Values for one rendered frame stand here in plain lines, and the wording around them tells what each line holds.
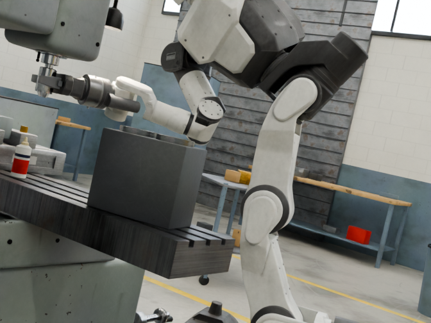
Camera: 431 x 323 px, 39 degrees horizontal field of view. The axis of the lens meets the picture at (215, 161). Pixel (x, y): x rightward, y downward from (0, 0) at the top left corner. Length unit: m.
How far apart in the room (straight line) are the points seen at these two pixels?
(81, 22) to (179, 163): 0.52
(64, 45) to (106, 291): 0.73
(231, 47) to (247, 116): 8.20
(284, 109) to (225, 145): 8.41
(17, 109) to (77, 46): 4.65
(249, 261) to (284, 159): 0.31
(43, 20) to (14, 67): 8.28
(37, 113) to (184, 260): 5.28
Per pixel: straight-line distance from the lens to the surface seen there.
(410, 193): 8.91
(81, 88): 1.72
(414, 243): 8.90
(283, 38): 1.80
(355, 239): 8.28
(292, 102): 1.73
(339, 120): 9.28
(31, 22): 1.53
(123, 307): 1.95
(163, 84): 7.80
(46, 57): 1.71
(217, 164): 10.18
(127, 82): 1.77
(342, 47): 1.78
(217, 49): 1.81
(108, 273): 1.84
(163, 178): 1.34
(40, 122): 6.52
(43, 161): 1.88
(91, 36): 1.68
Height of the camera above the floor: 1.19
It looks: 2 degrees down
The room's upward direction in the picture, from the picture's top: 13 degrees clockwise
